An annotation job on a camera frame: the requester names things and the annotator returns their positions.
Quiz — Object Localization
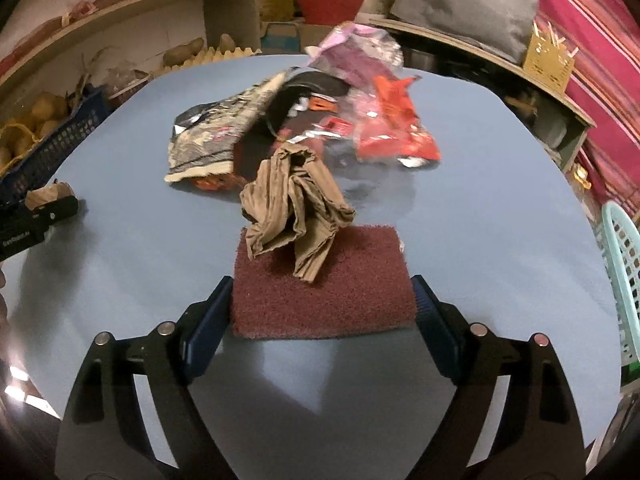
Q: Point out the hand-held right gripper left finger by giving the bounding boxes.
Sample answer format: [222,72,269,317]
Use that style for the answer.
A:
[55,275,236,480]

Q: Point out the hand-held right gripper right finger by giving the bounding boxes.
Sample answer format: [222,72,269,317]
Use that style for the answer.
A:
[410,274,587,480]

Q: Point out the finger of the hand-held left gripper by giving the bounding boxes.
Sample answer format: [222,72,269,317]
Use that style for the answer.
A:
[30,196,80,230]

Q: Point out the brown paper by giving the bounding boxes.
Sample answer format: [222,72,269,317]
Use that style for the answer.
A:
[25,180,76,210]

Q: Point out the maroon scouring pad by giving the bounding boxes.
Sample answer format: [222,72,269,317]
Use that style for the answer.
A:
[231,225,418,341]

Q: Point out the small orange wrapper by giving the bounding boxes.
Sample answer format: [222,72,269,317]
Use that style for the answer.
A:
[192,175,237,192]

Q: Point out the brown cloth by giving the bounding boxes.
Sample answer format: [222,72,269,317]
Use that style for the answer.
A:
[240,144,357,283]

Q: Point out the ribbed patterned paper cup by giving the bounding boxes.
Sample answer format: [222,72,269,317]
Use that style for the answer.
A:
[165,72,291,183]

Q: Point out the teal plastic basket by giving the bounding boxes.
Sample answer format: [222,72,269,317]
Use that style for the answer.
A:
[600,202,640,366]

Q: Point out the red snack wrapper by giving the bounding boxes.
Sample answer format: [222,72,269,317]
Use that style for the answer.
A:
[350,75,443,168]

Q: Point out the silver red torn wrapper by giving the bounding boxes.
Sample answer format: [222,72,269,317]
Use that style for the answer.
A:
[280,114,352,147]

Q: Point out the pink foil wrapper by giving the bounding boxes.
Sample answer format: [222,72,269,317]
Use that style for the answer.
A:
[307,22,406,92]

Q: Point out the blue plastic crate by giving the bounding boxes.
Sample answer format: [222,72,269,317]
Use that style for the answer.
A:
[0,87,113,206]

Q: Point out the pile of potatoes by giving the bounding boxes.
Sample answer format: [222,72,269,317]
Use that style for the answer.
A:
[0,92,68,166]

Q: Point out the dry plant stalks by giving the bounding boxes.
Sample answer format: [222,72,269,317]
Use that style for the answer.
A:
[70,47,117,111]

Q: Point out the curved wooden shelf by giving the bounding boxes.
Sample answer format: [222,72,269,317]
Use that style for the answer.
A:
[0,0,261,92]

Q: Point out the yellow egg tray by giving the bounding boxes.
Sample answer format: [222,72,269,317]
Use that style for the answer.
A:
[152,46,263,78]

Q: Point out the blue printed carton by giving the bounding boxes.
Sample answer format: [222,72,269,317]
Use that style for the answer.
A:
[260,22,303,54]

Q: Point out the golden gift bag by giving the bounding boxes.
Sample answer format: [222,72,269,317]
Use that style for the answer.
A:
[522,22,576,93]

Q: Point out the pink striped cloth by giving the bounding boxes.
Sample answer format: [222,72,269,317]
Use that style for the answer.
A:
[492,0,640,216]

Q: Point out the grey fabric cover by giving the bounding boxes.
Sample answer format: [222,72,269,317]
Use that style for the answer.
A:
[390,0,540,63]

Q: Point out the red woven basket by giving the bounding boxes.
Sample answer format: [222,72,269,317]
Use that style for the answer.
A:
[292,0,366,26]

